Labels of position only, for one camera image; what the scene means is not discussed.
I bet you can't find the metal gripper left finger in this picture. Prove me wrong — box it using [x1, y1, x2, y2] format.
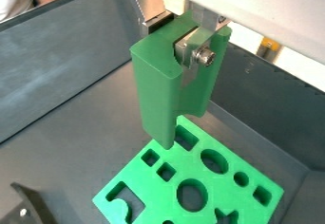
[131, 0, 173, 37]

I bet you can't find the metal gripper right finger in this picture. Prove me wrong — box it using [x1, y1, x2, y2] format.
[172, 2, 232, 89]

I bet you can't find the green arch block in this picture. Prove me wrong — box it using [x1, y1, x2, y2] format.
[131, 12, 231, 149]

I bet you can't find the grey plastic bin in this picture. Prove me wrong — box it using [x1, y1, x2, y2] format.
[0, 0, 325, 224]

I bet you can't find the green shape sorter board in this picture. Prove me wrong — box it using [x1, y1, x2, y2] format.
[92, 116, 284, 224]

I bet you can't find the yellow black post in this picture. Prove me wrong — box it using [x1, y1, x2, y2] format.
[256, 37, 280, 62]

